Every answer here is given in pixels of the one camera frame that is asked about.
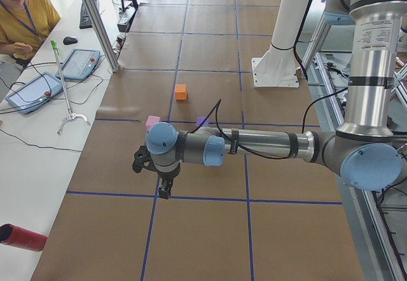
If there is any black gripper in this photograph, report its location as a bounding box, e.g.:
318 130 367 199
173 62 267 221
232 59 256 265
158 165 180 198

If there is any orange foam cube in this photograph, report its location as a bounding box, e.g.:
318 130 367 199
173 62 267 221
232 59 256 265
174 84 188 100

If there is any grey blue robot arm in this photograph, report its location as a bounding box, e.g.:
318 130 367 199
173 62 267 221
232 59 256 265
133 0 406 198

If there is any pink foam cube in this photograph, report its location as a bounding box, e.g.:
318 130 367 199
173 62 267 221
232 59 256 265
145 115 161 131

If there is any purple foam cube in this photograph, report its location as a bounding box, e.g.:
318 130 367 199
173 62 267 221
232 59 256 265
196 116 209 128

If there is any white side desk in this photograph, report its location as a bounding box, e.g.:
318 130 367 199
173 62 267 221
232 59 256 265
1 0 118 280

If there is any far blue teach pendant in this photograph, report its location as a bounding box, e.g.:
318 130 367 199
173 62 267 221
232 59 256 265
61 48 101 81

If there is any blue teach pendant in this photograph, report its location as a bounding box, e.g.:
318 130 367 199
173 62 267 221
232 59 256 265
61 48 101 81
5 72 63 114

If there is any red cylinder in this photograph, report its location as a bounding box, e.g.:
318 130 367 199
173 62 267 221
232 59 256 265
1 224 48 252

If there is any near blue teach pendant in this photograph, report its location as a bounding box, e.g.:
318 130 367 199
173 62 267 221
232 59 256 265
5 72 63 114

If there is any black computer mouse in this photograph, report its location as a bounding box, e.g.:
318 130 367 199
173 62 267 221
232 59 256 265
63 36 78 45

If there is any silver reacher grabber tool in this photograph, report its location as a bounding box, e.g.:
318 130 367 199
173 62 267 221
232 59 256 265
50 40 91 135

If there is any black keyboard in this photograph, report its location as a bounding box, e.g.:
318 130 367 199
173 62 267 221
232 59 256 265
79 3 93 29

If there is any person in yellow shirt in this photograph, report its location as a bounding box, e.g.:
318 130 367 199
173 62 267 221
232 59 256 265
1 0 60 67

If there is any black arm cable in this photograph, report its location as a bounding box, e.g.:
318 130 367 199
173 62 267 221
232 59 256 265
190 98 350 160

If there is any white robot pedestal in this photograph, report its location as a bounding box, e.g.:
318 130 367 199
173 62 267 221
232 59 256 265
252 0 312 88

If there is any aluminium frame rail right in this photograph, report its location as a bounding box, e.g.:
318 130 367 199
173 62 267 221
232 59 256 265
301 13 407 281

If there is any aluminium frame post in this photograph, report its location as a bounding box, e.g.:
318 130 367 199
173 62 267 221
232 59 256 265
82 0 120 72

